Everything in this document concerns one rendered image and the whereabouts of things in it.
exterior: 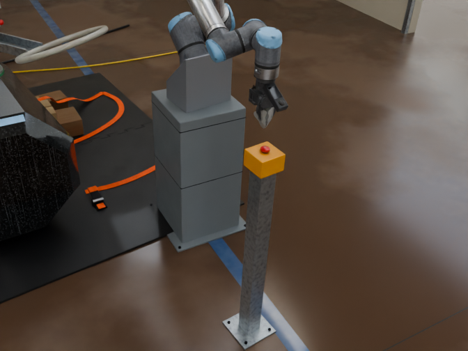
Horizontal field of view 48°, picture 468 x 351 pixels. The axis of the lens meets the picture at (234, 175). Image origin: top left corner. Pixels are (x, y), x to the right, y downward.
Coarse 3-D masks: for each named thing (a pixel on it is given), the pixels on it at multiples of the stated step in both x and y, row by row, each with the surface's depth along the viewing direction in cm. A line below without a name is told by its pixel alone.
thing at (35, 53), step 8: (80, 32) 287; (88, 32) 285; (96, 32) 256; (104, 32) 263; (56, 40) 287; (64, 40) 288; (72, 40) 249; (80, 40) 249; (88, 40) 253; (40, 48) 283; (48, 48) 286; (56, 48) 246; (64, 48) 247; (24, 56) 252; (32, 56) 248; (40, 56) 247
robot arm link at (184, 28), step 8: (176, 16) 277; (184, 16) 277; (192, 16) 280; (168, 24) 281; (176, 24) 277; (184, 24) 276; (192, 24) 276; (176, 32) 277; (184, 32) 276; (192, 32) 277; (200, 32) 278; (176, 40) 278; (184, 40) 276; (192, 40) 276; (200, 40) 279; (176, 48) 281
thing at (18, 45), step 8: (0, 32) 295; (0, 40) 297; (8, 40) 294; (16, 40) 291; (24, 40) 288; (32, 40) 285; (0, 48) 283; (8, 48) 280; (16, 48) 277; (24, 48) 288; (32, 48) 288
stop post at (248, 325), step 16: (256, 160) 206; (272, 160) 207; (256, 176) 214; (272, 176) 215; (256, 192) 218; (272, 192) 220; (256, 208) 222; (256, 224) 226; (256, 240) 231; (256, 256) 237; (256, 272) 244; (256, 288) 251; (240, 304) 263; (256, 304) 258; (224, 320) 275; (240, 320) 269; (256, 320) 266; (240, 336) 267; (256, 336) 267
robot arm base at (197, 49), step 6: (192, 42) 276; (198, 42) 277; (186, 48) 276; (192, 48) 275; (198, 48) 276; (204, 48) 278; (180, 54) 279; (186, 54) 276; (192, 54) 274; (198, 54) 274; (204, 54) 275; (180, 60) 279
